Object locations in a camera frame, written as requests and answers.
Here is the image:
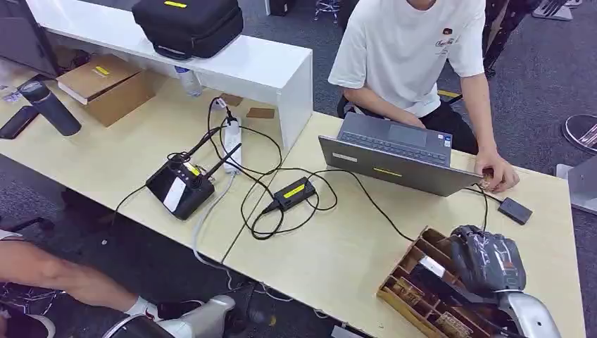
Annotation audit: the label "person's leg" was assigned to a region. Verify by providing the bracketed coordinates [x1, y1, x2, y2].
[0, 239, 160, 324]

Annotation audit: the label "round chair base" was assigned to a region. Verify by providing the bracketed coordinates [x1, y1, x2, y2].
[561, 113, 597, 156]

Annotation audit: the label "white power strip cable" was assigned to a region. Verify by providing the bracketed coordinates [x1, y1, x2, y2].
[191, 173, 237, 291]

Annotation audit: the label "wheeled chair base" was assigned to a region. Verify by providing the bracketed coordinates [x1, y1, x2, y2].
[313, 0, 342, 23]

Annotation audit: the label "standing person's legs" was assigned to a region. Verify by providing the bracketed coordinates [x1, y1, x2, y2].
[482, 0, 544, 79]

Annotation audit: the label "black power adapter yellow label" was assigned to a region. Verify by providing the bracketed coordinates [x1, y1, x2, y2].
[272, 176, 318, 211]

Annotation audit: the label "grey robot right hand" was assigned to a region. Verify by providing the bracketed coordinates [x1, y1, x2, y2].
[449, 225, 527, 298]

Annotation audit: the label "black office chair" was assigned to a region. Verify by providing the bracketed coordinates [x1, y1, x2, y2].
[336, 95, 363, 120]

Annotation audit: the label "white desk shelf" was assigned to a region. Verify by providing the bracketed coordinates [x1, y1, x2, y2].
[25, 0, 315, 151]

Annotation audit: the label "black and white shoe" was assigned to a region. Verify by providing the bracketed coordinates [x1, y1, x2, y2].
[0, 311, 58, 338]

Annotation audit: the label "white labelled card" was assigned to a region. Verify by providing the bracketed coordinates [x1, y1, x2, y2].
[418, 255, 447, 279]

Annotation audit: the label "small black box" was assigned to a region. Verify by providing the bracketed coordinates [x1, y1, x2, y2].
[497, 196, 534, 226]

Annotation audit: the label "dark monitor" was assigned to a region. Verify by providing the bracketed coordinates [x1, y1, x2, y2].
[0, 0, 60, 78]

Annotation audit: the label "patterned brown card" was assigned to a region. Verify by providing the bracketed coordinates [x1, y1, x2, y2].
[434, 311, 473, 338]

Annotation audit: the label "grey panel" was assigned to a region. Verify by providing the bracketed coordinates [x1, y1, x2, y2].
[554, 156, 597, 216]

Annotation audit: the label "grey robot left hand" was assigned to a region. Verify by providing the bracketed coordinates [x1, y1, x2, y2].
[222, 282, 278, 337]

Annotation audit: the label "black adapter cable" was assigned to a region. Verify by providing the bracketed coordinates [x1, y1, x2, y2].
[305, 168, 417, 244]

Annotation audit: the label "cardboard box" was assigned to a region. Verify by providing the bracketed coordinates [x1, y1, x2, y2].
[56, 54, 158, 128]

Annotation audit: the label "white power strip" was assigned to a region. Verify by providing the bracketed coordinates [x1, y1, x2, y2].
[222, 115, 244, 176]

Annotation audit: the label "black carry case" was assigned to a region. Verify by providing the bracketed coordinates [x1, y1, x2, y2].
[131, 0, 245, 61]

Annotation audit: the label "person's left hand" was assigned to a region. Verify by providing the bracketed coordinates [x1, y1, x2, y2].
[473, 148, 521, 194]

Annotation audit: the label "black phone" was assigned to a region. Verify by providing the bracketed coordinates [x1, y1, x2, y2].
[0, 104, 39, 141]

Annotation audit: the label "looped black cable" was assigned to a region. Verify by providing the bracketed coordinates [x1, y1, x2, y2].
[206, 96, 339, 242]

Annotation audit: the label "grey laptop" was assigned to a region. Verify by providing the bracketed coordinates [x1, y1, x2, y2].
[318, 111, 484, 199]

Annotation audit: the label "person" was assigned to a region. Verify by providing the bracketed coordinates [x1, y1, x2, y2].
[327, 0, 522, 194]

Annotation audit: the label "thin black cable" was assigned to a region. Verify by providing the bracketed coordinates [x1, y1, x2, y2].
[464, 185, 503, 233]

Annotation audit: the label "clear water bottle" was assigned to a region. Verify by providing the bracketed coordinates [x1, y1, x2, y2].
[174, 65, 203, 99]

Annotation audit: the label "wooden card box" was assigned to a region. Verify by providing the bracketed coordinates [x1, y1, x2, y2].
[376, 226, 516, 338]

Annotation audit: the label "black tumbler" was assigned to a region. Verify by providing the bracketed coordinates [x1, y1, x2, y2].
[18, 80, 83, 137]

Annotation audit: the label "black remote controller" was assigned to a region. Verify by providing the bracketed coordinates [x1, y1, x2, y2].
[144, 127, 244, 222]

